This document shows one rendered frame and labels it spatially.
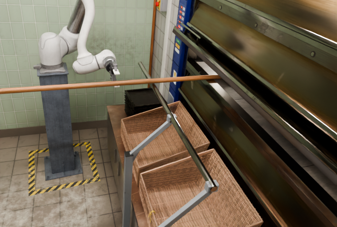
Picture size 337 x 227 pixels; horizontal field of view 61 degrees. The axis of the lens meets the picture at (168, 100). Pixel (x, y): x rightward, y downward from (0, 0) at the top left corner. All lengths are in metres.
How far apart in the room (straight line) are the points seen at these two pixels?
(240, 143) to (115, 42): 1.78
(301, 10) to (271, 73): 0.29
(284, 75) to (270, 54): 0.14
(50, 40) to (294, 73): 1.66
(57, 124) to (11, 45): 0.87
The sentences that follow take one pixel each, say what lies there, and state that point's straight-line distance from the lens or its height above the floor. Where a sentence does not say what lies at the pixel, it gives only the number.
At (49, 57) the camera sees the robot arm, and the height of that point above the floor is 1.12.
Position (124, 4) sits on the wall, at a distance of 2.86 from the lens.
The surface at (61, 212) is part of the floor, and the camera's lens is 2.57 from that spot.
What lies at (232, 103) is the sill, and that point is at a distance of 1.68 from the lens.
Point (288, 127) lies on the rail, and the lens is 1.08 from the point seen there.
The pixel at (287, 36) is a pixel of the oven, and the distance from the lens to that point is 1.28.
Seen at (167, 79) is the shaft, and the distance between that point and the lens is 1.78.
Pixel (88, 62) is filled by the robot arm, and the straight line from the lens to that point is 2.00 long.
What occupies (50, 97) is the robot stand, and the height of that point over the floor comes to 0.80.
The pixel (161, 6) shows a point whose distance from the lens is 2.58.
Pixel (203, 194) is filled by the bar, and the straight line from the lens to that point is 1.16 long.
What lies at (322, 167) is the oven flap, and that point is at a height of 1.41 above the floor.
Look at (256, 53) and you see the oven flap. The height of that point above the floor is 1.53.
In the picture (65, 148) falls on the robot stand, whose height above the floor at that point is 0.28.
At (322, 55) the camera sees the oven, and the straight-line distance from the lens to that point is 1.15.
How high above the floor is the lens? 1.97
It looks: 30 degrees down
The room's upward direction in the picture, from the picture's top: 7 degrees clockwise
